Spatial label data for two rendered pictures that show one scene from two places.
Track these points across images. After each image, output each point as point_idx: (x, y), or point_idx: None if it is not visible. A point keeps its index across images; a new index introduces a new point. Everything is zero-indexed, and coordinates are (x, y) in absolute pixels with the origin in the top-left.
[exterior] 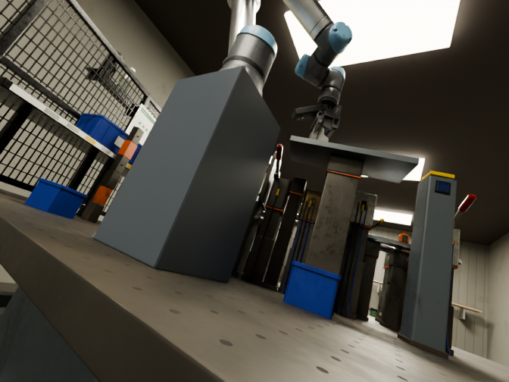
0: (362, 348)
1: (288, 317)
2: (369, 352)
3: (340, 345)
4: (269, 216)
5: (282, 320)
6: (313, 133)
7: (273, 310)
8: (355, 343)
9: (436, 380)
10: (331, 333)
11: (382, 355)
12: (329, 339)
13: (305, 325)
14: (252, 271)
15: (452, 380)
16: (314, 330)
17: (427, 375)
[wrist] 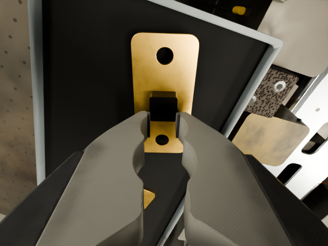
0: (17, 45)
1: (21, 10)
2: (12, 45)
3: (0, 28)
4: (229, 6)
5: (2, 1)
6: (87, 153)
7: (24, 0)
8: (23, 44)
9: (11, 66)
10: (23, 33)
11: (21, 54)
12: (2, 24)
13: (15, 17)
14: (198, 3)
15: (28, 82)
16: (13, 21)
17: (15, 66)
